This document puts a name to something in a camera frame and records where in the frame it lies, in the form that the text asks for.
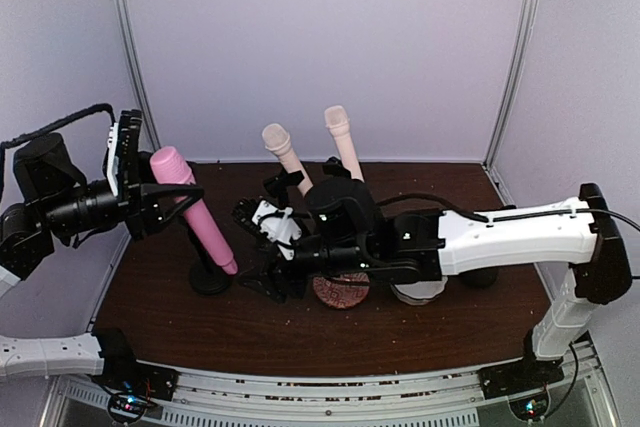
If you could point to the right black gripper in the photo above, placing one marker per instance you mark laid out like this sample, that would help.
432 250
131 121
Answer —
270 259

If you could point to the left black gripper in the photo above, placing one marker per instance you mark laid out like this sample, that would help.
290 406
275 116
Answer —
132 187

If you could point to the pink microphone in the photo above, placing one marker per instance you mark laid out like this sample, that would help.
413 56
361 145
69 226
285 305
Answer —
170 167

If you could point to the black mic stand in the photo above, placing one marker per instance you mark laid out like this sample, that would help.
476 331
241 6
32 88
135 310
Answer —
277 186
480 278
333 168
206 278

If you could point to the cream microphone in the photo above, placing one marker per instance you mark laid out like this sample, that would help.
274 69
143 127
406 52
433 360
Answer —
338 125
277 140

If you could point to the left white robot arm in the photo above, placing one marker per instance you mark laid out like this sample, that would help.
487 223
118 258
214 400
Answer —
60 204

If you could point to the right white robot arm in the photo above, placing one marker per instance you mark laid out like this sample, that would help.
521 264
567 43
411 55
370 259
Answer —
344 239

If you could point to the red patterned dish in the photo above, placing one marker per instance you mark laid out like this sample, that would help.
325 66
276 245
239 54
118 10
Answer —
343 293

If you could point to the white scalloped bowl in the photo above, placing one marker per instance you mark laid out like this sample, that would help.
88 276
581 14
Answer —
420 293

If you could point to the left aluminium frame post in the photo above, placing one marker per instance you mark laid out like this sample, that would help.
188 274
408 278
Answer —
135 73

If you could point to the aluminium frame post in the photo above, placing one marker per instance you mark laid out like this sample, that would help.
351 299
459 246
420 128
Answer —
135 73
524 31

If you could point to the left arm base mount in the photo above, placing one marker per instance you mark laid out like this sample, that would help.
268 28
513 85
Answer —
133 393

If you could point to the front aluminium rail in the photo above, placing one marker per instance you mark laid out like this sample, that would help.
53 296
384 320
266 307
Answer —
454 397

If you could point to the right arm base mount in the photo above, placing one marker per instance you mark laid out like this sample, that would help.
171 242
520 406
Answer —
524 384

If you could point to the right aluminium frame post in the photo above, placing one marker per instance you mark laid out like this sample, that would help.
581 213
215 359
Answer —
524 31

